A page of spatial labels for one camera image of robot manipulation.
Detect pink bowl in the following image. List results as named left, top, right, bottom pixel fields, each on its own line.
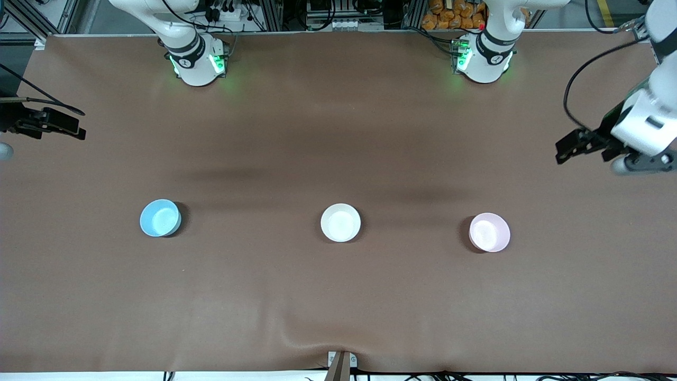
left=469, top=213, right=511, bottom=253

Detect blue bowl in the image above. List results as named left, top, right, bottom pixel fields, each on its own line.
left=140, top=199, right=182, bottom=238

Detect white bowl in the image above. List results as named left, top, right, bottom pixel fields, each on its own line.
left=321, top=203, right=362, bottom=243

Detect orange packaged goods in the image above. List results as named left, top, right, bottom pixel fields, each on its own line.
left=422, top=0, right=486, bottom=30

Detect white power strip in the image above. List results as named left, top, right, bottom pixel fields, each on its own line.
left=205, top=0, right=249, bottom=23

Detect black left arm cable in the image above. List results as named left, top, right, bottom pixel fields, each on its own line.
left=563, top=36, right=650, bottom=133

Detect aluminium frame profile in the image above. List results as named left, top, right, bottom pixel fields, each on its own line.
left=403, top=0, right=426, bottom=30
left=260, top=0, right=283, bottom=31
left=0, top=0, right=51, bottom=43

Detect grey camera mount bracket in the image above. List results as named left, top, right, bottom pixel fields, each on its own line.
left=325, top=351, right=358, bottom=381

